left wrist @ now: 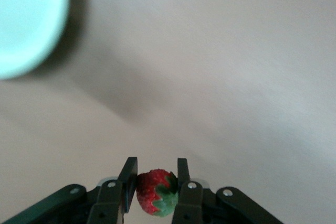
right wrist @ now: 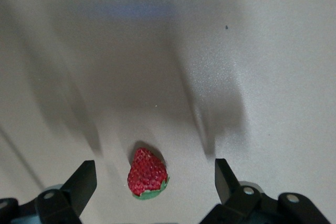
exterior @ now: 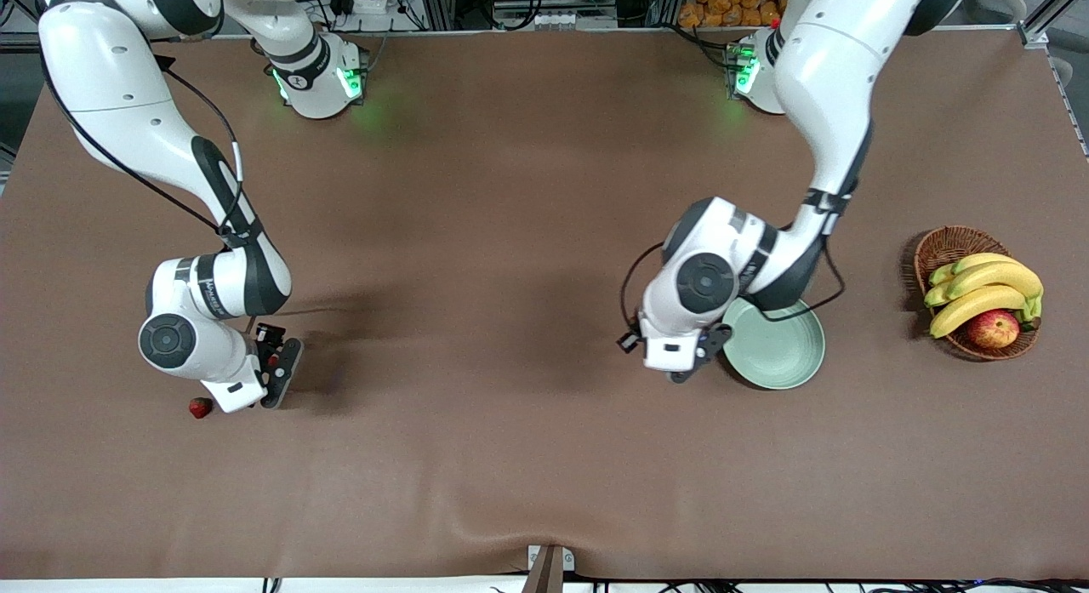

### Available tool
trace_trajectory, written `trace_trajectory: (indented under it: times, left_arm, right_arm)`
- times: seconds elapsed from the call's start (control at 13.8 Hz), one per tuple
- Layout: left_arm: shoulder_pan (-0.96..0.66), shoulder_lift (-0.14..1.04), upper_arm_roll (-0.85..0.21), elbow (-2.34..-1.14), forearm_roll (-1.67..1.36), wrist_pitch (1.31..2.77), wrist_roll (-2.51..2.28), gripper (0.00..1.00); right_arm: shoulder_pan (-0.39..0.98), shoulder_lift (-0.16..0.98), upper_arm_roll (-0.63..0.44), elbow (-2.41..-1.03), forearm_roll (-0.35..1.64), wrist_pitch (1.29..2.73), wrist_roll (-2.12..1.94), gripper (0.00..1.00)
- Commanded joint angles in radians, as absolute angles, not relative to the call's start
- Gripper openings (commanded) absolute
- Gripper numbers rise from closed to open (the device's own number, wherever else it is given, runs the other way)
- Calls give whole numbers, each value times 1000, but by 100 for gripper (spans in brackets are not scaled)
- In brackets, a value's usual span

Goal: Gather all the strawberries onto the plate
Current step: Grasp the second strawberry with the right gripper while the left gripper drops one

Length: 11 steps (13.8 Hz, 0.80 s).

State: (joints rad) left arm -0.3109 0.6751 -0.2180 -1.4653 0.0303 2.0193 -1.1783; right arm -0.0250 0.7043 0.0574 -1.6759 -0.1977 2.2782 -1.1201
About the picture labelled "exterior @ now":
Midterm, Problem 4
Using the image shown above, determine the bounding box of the pale green plate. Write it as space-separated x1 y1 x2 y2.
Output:
721 297 827 391

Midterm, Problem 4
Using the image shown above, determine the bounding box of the white connector block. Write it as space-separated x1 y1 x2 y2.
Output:
532 12 619 31

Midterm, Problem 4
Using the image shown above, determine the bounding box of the red apple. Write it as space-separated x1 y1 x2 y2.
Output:
966 309 1021 350

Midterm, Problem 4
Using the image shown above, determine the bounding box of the metal table bracket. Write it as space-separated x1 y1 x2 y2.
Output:
521 544 576 593

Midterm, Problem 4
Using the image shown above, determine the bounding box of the brown table cover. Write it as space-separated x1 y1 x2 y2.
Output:
0 27 1089 582

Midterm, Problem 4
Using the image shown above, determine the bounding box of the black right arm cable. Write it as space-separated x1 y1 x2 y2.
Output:
38 31 341 322

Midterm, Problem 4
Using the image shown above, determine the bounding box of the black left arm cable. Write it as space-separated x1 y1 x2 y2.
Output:
619 185 847 334

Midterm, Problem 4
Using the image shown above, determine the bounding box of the brown wicker basket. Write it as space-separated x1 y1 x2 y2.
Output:
914 225 1041 362

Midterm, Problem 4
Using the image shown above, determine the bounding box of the bag of orange fruit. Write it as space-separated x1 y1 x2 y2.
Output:
678 0 788 29

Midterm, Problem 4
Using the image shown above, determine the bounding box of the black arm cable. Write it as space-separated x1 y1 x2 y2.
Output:
619 185 847 334
38 31 341 322

